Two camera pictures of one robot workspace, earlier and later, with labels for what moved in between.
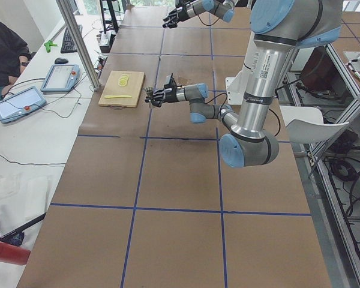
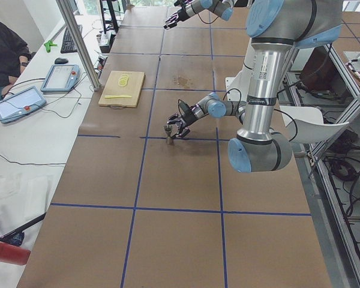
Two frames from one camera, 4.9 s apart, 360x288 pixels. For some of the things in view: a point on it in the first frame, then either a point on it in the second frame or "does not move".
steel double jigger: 149,90 -> 169,140
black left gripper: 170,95 -> 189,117
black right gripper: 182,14 does not move
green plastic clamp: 48,45 does not move
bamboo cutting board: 113,87 does not move
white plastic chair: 306,123 does not move
